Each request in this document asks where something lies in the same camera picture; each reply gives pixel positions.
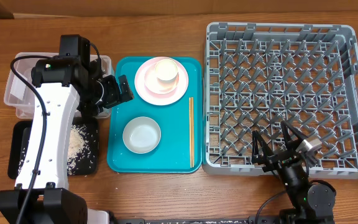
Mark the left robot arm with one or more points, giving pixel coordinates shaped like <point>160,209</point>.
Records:
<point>62,85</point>

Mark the teal serving tray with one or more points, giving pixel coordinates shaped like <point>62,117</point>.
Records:
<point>172,155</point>

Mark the grey bowl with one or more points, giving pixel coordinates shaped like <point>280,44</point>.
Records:
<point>141,135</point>

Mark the black tray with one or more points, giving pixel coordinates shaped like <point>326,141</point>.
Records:
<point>20,141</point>

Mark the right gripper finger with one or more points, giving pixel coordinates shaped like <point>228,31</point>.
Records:
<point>260,149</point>
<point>292,136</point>

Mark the wooden chopstick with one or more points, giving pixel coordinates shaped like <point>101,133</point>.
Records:
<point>190,131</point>
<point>193,134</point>

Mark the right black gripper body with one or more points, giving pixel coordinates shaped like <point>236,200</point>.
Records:
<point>278,159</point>

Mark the pink bowl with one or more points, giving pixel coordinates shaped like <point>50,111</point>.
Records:
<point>156,86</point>

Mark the pink plate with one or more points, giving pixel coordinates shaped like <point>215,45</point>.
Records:
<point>160,99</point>

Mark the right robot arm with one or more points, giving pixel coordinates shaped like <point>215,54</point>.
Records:
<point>312,200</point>

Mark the grey dishwasher rack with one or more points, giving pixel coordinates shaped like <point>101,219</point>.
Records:
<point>257,75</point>

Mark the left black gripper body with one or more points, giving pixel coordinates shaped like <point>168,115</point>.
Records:
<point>105,93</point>

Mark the white rice pile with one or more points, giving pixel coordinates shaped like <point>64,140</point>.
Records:
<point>83,150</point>

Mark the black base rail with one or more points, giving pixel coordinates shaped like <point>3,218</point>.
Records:
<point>249,220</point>

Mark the white paper cup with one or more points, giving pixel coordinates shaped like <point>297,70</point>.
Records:
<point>166,70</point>

